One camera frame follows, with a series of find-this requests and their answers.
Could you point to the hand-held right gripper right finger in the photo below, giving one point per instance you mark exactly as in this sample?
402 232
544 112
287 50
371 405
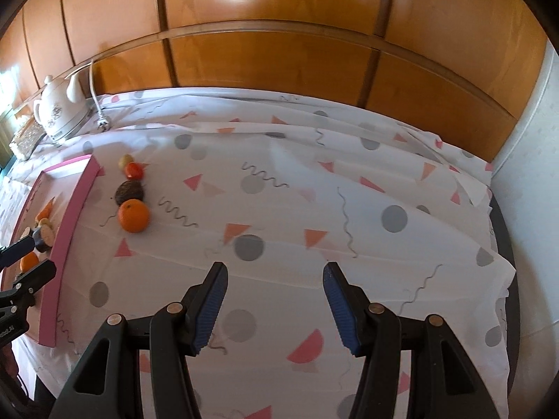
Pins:
340 310

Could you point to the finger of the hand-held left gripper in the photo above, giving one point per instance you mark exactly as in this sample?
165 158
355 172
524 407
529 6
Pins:
18 248
38 274

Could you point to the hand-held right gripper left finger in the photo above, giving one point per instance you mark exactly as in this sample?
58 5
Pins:
208 310

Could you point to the orange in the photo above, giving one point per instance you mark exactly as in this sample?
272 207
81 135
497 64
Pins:
29 262
134 216

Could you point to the dark round fruit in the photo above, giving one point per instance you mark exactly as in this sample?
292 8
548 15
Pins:
40 247
130 192

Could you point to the cut dark fruit half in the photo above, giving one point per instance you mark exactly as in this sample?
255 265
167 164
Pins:
46 232

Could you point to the small orange carrot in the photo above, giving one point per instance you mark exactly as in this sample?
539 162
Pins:
46 211

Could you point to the pink-rimmed white tray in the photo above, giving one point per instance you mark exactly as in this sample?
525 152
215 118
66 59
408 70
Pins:
65 235

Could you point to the red tomato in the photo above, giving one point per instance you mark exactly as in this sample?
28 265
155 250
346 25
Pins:
134 171

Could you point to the patterned white tablecloth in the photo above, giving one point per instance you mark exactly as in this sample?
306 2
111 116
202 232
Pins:
305 174

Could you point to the white ceramic kettle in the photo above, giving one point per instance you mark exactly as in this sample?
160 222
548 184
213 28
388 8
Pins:
56 113

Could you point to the white power plug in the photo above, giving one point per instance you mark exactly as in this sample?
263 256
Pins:
105 123

